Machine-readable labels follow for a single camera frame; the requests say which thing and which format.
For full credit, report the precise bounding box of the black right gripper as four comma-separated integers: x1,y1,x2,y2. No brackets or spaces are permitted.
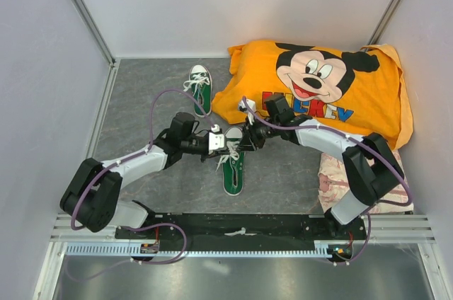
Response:
236,115,280,153

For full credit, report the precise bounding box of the white shoelace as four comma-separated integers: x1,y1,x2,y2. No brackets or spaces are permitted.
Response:
216,140,241,171

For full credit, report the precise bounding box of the green canvas sneaker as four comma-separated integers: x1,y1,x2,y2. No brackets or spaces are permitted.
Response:
185,64,212,117
220,127,245,196

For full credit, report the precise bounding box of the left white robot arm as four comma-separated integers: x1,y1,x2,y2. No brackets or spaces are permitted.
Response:
59,112,227,238

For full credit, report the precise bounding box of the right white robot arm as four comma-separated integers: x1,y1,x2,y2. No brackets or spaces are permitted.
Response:
238,93,408,239

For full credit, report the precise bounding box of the pink patterned white cloth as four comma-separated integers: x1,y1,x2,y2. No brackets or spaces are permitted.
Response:
318,149,414,214

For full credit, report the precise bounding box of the orange Mickey Mouse cloth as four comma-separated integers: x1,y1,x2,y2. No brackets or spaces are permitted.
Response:
212,40,413,150

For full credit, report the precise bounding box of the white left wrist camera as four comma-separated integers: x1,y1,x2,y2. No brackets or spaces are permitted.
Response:
208,125,226,154

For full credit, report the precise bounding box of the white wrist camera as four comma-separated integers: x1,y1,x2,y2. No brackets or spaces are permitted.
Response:
238,96,256,125
208,125,226,154

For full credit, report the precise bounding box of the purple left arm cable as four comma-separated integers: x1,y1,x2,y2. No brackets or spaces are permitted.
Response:
70,88,217,232

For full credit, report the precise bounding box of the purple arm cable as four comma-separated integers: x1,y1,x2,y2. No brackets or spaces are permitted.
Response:
241,95,415,267
70,88,217,232

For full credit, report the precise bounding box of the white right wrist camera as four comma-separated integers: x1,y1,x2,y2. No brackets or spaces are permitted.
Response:
238,96,256,125

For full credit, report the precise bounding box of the white cable tie on rail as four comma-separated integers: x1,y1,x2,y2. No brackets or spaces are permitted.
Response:
224,227,256,237

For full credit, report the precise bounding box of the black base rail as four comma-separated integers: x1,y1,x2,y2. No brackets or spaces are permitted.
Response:
115,213,367,243

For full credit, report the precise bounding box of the grey slotted cable duct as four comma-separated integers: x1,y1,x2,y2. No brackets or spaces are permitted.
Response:
66,241,354,258

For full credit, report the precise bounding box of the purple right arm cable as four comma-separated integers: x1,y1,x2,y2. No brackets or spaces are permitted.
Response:
241,95,415,267

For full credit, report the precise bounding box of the aluminium frame rail front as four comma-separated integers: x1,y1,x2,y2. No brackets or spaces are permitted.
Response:
50,214,435,244

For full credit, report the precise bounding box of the right aluminium corner post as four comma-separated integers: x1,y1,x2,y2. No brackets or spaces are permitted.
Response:
367,0,403,45

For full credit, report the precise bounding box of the aluminium corner post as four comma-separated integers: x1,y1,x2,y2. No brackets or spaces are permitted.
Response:
49,0,117,67
367,0,403,45

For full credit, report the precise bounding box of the left aluminium corner post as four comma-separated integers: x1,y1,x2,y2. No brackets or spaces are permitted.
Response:
49,0,117,67

